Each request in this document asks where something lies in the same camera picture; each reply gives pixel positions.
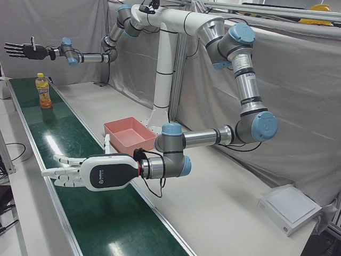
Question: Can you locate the dexterous robot hand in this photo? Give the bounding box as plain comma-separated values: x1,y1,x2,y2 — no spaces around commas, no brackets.
4,36,51,61
42,134,141,192

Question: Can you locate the orange juice bottle yellow cap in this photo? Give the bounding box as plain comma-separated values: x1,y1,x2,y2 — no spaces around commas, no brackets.
35,73,53,109

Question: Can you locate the pink plastic basket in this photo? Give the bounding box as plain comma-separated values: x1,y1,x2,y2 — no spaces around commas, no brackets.
103,116,158,157

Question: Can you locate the green conveyor belt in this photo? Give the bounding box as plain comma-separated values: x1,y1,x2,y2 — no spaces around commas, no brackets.
6,76,198,256

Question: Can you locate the grey backdrop curtain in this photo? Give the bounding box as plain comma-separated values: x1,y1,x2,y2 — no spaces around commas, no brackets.
0,0,114,86

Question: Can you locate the aluminium profile leg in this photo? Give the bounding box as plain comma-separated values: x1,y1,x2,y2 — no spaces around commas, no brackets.
0,127,16,176

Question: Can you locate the white robot torso column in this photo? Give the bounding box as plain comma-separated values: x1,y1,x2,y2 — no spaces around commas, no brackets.
130,4,215,129

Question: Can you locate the flat white box device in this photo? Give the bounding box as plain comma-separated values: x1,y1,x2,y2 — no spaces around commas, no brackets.
256,183,322,237

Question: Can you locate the grey side curtain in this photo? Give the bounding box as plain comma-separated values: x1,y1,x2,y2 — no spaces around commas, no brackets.
106,5,341,222

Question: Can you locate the aluminium overhead beam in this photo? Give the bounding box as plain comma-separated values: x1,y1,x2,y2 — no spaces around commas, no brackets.
191,0,341,25

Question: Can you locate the yellow hard hat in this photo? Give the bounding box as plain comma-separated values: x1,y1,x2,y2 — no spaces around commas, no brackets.
308,3,332,13
298,18,334,27

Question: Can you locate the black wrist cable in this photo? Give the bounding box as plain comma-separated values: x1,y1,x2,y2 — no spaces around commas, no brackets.
133,148,168,198

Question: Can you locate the black floor cable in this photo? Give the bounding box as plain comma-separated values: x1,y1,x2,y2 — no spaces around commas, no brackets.
4,142,28,163

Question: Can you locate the aluminium frame post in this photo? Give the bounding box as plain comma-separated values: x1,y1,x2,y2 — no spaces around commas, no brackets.
169,33,188,123

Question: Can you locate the black head camera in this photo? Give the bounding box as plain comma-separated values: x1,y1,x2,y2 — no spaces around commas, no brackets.
138,0,161,15

